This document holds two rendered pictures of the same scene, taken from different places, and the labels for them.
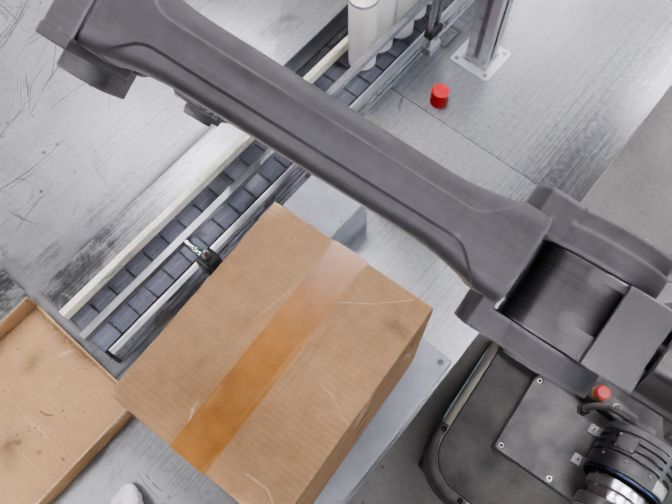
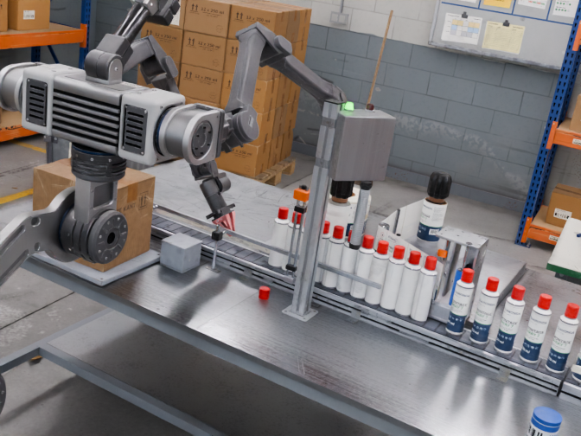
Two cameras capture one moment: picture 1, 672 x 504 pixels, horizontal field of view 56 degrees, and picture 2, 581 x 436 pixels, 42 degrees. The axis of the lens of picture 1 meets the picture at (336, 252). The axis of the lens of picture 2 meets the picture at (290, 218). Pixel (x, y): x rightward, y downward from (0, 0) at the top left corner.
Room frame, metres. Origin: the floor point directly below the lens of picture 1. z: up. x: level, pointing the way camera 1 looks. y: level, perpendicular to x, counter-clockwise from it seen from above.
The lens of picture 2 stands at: (0.17, -2.32, 1.91)
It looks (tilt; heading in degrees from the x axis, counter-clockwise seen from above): 20 degrees down; 74
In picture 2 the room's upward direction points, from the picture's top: 9 degrees clockwise
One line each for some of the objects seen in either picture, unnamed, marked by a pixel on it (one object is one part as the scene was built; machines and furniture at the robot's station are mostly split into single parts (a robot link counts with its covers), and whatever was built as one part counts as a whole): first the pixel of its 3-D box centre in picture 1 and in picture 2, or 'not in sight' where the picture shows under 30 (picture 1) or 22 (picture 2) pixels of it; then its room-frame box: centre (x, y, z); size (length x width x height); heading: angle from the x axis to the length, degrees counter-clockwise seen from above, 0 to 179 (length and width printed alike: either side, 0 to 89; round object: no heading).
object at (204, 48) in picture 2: not in sight; (221, 86); (1.15, 3.77, 0.70); 1.20 x 0.82 x 1.39; 147
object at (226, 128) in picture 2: not in sight; (213, 128); (0.45, -0.53, 1.45); 0.09 x 0.08 x 0.12; 141
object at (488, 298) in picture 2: not in sight; (485, 310); (1.30, -0.55, 0.98); 0.05 x 0.05 x 0.20
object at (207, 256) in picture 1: (205, 264); not in sight; (0.38, 0.21, 0.91); 0.07 x 0.03 x 0.16; 47
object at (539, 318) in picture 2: not in sight; (537, 328); (1.41, -0.66, 0.98); 0.05 x 0.05 x 0.20
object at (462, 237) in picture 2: not in sight; (462, 237); (1.26, -0.39, 1.14); 0.14 x 0.11 x 0.01; 137
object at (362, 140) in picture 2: not in sight; (357, 144); (0.91, -0.30, 1.38); 0.17 x 0.10 x 0.19; 12
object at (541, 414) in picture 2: not in sight; (544, 426); (1.30, -0.94, 0.87); 0.07 x 0.07 x 0.07
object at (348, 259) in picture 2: not in sight; (348, 261); (0.97, -0.24, 0.98); 0.05 x 0.05 x 0.20
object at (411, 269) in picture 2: not in sight; (409, 283); (1.12, -0.39, 0.98); 0.05 x 0.05 x 0.20
